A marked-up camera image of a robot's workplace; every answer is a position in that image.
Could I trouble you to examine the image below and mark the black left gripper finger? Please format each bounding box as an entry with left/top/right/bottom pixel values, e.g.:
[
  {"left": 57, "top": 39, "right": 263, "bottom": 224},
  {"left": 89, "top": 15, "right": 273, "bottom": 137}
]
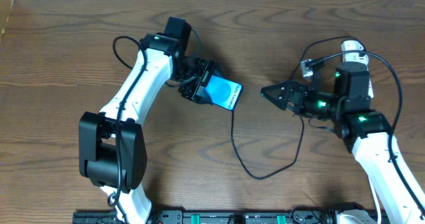
[
  {"left": 211, "top": 62, "right": 224, "bottom": 78},
  {"left": 194, "top": 85, "right": 213, "bottom": 105}
]

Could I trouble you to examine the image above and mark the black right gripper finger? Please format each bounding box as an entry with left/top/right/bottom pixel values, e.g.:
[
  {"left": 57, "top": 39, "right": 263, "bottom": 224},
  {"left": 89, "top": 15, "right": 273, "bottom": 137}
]
[
  {"left": 260, "top": 87, "right": 290, "bottom": 110},
  {"left": 265, "top": 80, "right": 298, "bottom": 91}
]

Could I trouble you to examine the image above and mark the blue Galaxy smartphone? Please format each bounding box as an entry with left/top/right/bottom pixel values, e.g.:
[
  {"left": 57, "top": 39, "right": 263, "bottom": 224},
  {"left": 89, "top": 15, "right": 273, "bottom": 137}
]
[{"left": 205, "top": 75, "right": 243, "bottom": 111}]

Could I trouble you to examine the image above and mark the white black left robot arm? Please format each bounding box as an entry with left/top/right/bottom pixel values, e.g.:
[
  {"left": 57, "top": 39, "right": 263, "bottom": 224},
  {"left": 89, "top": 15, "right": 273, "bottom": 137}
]
[{"left": 78, "top": 17, "right": 217, "bottom": 223}]

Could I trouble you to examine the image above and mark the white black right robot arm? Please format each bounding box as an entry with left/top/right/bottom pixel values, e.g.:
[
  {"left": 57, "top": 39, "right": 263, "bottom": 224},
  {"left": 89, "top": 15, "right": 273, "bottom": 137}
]
[{"left": 260, "top": 62, "right": 424, "bottom": 223}]

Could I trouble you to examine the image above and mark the white USB charger plug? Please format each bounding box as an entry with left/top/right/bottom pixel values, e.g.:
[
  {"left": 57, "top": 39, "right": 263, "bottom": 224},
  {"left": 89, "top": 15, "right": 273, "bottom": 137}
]
[{"left": 341, "top": 40, "right": 369, "bottom": 66}]

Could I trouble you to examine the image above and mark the white power strip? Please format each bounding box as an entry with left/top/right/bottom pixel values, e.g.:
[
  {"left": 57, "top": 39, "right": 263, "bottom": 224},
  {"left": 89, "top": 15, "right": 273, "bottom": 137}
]
[{"left": 368, "top": 79, "right": 374, "bottom": 98}]

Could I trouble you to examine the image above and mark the brown cardboard side panel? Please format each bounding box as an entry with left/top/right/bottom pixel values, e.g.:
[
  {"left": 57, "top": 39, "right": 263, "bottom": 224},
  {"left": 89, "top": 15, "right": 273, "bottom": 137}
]
[{"left": 0, "top": 0, "right": 15, "bottom": 39}]

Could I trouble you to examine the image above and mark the black charger cable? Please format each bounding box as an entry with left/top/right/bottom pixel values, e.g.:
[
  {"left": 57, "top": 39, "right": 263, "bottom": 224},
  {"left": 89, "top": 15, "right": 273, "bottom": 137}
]
[{"left": 230, "top": 35, "right": 366, "bottom": 181}]

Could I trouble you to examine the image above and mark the white power strip cord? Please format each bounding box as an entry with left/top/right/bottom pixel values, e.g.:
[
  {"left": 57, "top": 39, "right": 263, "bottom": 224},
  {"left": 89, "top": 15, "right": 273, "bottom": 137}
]
[{"left": 367, "top": 177, "right": 383, "bottom": 224}]

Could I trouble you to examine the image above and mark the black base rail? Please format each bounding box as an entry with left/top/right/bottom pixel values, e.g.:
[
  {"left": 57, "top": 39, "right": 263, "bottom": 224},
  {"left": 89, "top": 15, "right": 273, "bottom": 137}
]
[{"left": 72, "top": 202, "right": 383, "bottom": 224}]

